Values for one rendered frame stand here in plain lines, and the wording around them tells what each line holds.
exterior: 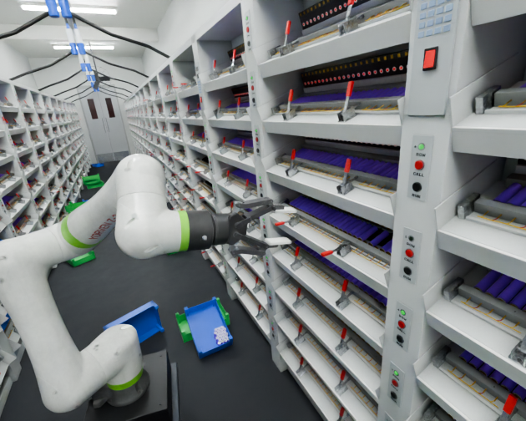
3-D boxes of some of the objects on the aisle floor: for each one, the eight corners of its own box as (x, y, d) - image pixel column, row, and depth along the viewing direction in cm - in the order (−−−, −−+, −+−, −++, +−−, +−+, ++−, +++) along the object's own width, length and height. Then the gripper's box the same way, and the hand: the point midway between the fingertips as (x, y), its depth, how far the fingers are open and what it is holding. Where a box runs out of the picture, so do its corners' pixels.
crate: (111, 353, 172) (102, 327, 165) (158, 325, 192) (152, 300, 185) (117, 361, 167) (107, 333, 160) (164, 331, 186) (158, 305, 179)
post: (280, 372, 151) (250, -21, 92) (272, 359, 159) (239, -10, 100) (311, 356, 159) (302, -16, 100) (302, 344, 167) (288, -6, 108)
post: (391, 538, 92) (507, -268, 33) (369, 504, 100) (429, -194, 41) (432, 499, 100) (584, -206, 41) (409, 470, 108) (507, -154, 49)
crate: (232, 344, 171) (233, 337, 166) (199, 359, 163) (199, 352, 158) (214, 303, 191) (214, 296, 186) (184, 314, 183) (184, 307, 178)
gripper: (208, 182, 68) (290, 184, 79) (201, 261, 74) (279, 254, 85) (218, 190, 62) (305, 191, 72) (210, 276, 68) (292, 266, 78)
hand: (283, 225), depth 77 cm, fingers open, 8 cm apart
